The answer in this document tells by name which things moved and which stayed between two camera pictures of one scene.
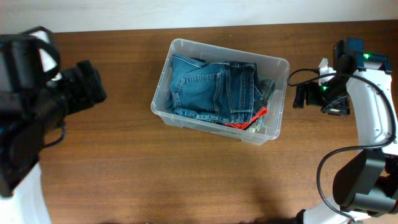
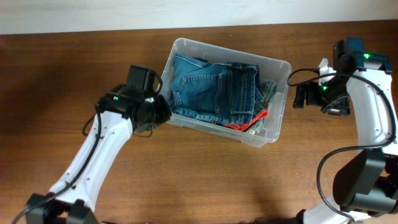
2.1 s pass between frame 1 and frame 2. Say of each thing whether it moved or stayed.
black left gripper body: moved
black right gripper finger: stayed
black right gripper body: stayed
